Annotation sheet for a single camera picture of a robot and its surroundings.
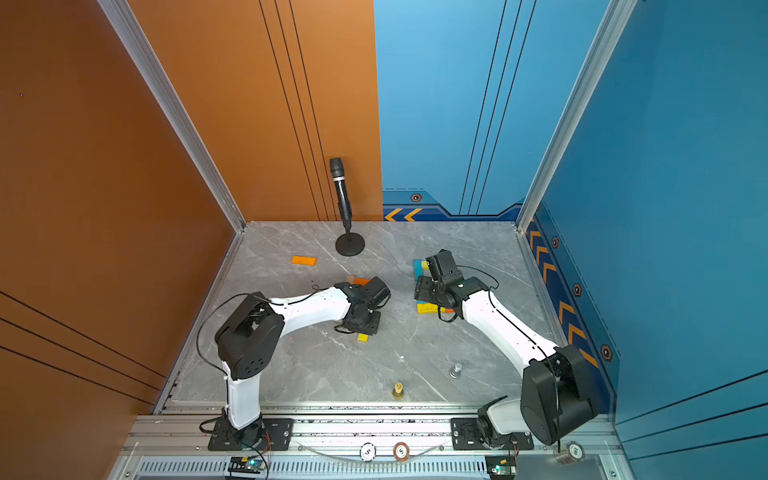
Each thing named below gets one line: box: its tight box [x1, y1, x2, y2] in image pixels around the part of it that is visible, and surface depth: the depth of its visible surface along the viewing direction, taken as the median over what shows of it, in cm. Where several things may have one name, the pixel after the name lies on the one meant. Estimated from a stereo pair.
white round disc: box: [359, 442, 377, 462], surface depth 72 cm
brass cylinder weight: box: [392, 382, 405, 400], surface depth 79 cm
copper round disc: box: [393, 441, 410, 462], surface depth 72 cm
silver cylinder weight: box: [449, 363, 462, 379], surface depth 83 cm
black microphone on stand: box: [330, 158, 365, 257], surface depth 98 cm
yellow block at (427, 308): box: [417, 303, 439, 314], surface depth 96 cm
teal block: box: [413, 260, 424, 280], surface depth 108 cm
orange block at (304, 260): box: [291, 256, 317, 266], surface depth 111 cm
